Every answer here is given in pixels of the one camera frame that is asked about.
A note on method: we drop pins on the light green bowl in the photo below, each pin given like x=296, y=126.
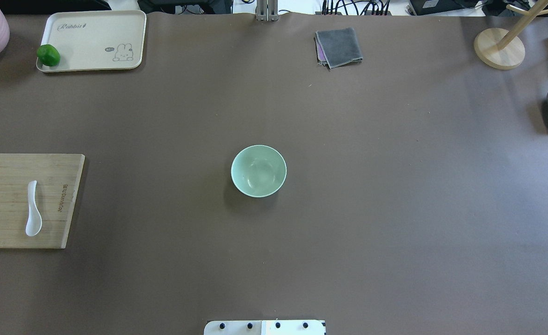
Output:
x=258, y=171

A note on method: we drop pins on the white ceramic spoon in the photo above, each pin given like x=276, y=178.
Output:
x=34, y=219

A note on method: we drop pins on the grey folded cloth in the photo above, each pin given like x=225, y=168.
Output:
x=336, y=48

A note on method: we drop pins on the beige rabbit tray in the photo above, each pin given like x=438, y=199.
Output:
x=95, y=40

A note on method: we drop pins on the green lime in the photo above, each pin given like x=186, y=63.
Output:
x=48, y=55

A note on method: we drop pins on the wooden stand round base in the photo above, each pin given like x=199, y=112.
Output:
x=502, y=49

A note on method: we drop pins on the bamboo cutting board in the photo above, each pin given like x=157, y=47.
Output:
x=58, y=178

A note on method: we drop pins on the aluminium frame post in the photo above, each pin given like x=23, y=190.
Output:
x=267, y=10

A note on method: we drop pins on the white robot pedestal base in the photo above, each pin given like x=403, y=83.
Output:
x=266, y=327

